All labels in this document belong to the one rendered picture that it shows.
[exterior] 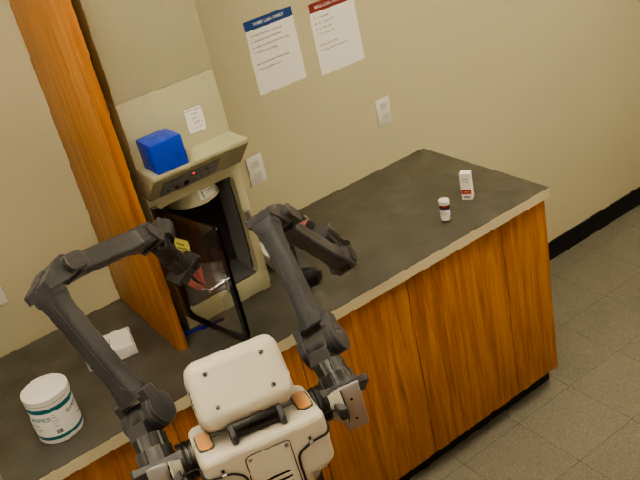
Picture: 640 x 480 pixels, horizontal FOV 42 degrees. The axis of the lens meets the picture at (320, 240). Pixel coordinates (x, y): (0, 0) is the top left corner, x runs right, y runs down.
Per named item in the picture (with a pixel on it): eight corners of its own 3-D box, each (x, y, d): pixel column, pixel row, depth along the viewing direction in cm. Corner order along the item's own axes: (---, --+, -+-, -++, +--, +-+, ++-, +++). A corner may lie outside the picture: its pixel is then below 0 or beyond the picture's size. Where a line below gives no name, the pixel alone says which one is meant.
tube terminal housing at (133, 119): (156, 303, 291) (83, 92, 255) (235, 262, 305) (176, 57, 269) (189, 330, 272) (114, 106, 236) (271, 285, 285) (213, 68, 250)
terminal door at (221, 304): (190, 316, 269) (154, 206, 250) (252, 344, 248) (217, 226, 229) (189, 317, 268) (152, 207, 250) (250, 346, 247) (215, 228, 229)
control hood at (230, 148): (146, 201, 250) (135, 170, 245) (237, 159, 264) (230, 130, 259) (162, 210, 241) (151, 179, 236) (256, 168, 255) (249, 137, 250)
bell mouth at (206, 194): (156, 200, 273) (151, 185, 270) (203, 179, 280) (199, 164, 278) (180, 214, 259) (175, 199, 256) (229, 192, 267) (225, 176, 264)
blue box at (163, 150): (144, 168, 245) (134, 139, 241) (173, 155, 250) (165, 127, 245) (158, 175, 238) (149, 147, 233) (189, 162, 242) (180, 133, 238)
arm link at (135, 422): (132, 450, 182) (149, 439, 180) (118, 409, 186) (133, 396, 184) (162, 448, 189) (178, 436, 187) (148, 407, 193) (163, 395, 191)
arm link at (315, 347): (314, 374, 192) (333, 363, 190) (296, 335, 196) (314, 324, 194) (331, 376, 200) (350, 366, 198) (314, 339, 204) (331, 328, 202)
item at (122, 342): (84, 354, 271) (79, 344, 270) (131, 335, 276) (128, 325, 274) (90, 372, 261) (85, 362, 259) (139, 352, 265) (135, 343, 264)
